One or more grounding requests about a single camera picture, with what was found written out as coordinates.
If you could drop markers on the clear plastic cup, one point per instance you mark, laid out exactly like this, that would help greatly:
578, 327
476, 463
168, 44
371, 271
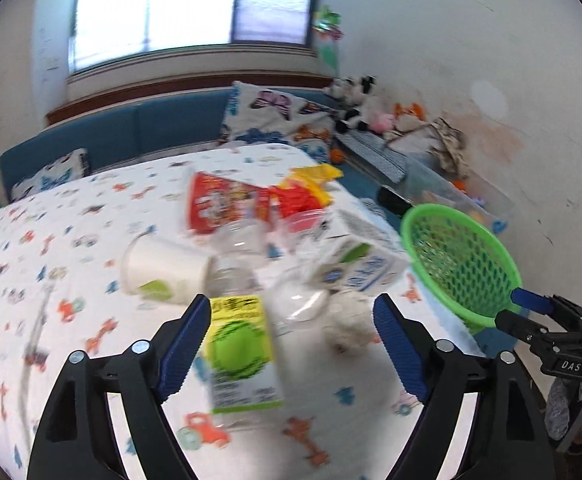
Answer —
307, 220

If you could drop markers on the white milk carton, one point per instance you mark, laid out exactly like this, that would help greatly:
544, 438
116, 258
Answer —
356, 260

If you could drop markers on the small butterfly print pillow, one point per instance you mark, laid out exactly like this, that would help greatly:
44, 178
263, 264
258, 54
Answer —
51, 175

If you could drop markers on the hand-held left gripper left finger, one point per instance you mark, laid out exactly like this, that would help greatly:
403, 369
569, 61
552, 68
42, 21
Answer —
186, 350

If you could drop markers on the black white plush toy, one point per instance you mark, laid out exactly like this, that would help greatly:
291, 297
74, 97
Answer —
351, 90

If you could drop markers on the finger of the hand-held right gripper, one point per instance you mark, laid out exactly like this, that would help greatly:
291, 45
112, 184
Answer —
516, 324
531, 299

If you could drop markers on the colourful pinwheel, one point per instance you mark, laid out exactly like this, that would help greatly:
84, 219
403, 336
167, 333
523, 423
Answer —
327, 20

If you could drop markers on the orange plush toy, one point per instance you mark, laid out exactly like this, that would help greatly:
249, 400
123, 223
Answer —
406, 112

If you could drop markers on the beige patterned cloth bag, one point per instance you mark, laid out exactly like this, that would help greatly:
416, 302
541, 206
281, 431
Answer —
448, 142

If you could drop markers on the grey dotted cushion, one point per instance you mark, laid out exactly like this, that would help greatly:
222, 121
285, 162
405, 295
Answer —
371, 152

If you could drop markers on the blue upholstered headboard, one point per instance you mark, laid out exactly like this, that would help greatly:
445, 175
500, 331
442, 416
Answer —
171, 120

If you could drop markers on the red printed paper cup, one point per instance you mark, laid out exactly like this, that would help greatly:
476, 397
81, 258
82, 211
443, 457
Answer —
216, 200

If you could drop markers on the black bar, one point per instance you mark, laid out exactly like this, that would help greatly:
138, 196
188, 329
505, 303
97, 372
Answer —
393, 201

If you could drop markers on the large butterfly print pillow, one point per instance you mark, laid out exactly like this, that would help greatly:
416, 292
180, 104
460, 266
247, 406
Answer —
266, 115

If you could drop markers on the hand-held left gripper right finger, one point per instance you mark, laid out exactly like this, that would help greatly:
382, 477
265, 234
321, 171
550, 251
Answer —
398, 350

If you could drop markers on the green yellow drink carton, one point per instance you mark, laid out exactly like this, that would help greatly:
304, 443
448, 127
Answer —
236, 350

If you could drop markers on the green plastic basket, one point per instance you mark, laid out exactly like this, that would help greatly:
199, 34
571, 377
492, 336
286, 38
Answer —
451, 255

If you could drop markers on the red mesh bag yellow label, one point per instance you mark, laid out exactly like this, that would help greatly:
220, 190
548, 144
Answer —
296, 197

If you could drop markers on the clear plastic bottle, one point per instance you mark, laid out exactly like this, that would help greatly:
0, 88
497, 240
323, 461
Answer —
231, 275

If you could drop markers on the pink plush toy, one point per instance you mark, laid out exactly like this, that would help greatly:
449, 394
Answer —
383, 121

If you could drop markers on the small orange ball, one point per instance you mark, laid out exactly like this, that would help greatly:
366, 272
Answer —
338, 156

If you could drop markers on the clear plastic bowl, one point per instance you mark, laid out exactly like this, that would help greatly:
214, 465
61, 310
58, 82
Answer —
298, 305

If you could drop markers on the printed white bed sheet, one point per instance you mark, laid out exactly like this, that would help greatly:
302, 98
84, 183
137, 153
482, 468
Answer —
71, 220

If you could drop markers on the grey fuzzy cloth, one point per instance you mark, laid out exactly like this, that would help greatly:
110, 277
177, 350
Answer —
558, 410

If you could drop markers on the white tissue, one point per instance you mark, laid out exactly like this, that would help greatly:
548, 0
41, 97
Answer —
346, 320

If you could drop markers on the clear plastic storage box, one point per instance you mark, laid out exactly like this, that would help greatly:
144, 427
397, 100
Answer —
436, 185

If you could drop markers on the white paper cup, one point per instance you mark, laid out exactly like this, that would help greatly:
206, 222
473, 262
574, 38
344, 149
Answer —
156, 260

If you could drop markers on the window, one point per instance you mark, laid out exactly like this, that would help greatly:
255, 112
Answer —
171, 5

